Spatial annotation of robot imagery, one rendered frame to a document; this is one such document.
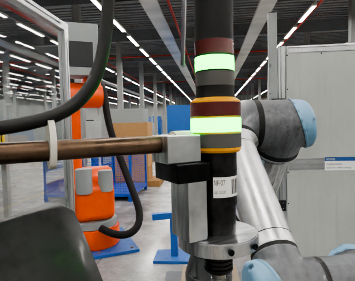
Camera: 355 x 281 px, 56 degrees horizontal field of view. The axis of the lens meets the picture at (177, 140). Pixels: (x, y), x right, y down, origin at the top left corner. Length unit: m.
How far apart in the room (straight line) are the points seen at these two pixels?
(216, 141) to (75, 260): 0.17
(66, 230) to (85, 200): 3.83
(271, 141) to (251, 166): 0.16
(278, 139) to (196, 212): 0.53
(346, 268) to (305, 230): 1.71
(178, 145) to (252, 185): 0.36
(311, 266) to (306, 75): 1.73
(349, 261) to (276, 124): 0.33
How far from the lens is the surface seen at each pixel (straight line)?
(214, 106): 0.27
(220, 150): 0.27
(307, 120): 0.80
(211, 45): 0.28
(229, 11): 0.29
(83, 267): 0.34
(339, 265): 0.55
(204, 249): 0.27
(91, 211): 4.22
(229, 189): 0.28
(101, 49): 0.25
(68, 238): 0.35
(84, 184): 4.08
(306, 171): 2.18
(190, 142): 0.26
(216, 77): 0.27
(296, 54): 2.17
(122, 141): 0.24
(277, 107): 0.78
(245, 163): 0.64
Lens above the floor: 1.55
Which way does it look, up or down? 3 degrees down
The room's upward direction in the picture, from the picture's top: 1 degrees counter-clockwise
